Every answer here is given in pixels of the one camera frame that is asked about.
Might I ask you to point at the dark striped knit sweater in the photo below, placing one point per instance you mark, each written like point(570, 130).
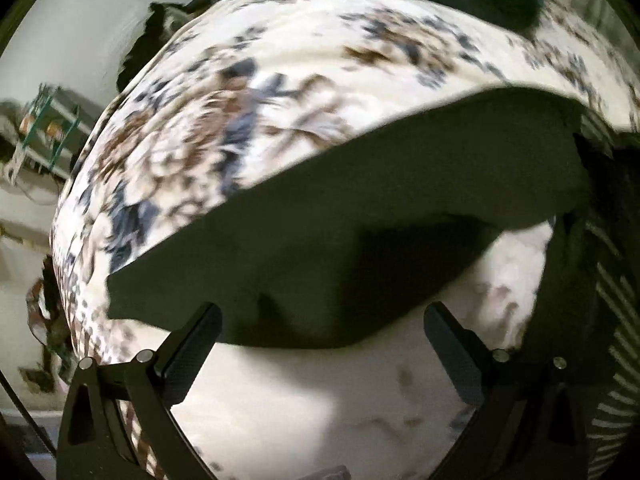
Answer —
point(336, 248)

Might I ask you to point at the floral bed cover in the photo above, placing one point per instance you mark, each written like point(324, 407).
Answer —
point(241, 93)

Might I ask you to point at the green wire rack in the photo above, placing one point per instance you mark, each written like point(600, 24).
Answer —
point(55, 129)

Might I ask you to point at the black clothes pile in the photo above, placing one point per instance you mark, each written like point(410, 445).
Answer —
point(163, 21)

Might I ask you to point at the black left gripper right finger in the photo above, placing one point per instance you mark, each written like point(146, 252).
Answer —
point(526, 421)

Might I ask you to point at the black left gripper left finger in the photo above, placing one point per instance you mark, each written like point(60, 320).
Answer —
point(93, 443)

